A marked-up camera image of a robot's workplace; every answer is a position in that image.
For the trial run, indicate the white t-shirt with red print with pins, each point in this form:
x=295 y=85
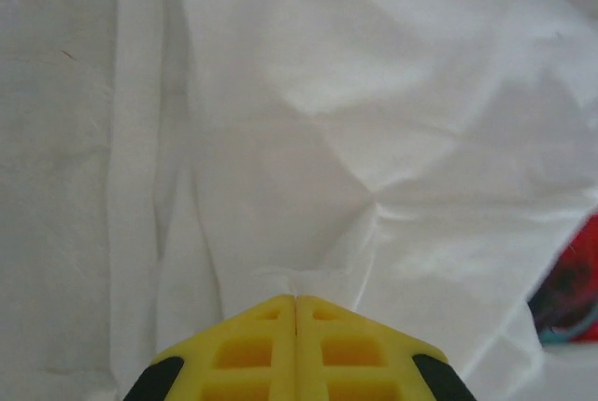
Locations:
x=350 y=116

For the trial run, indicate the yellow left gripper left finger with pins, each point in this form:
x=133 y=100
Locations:
x=243 y=354

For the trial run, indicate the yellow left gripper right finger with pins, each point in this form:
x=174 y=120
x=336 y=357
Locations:
x=355 y=354

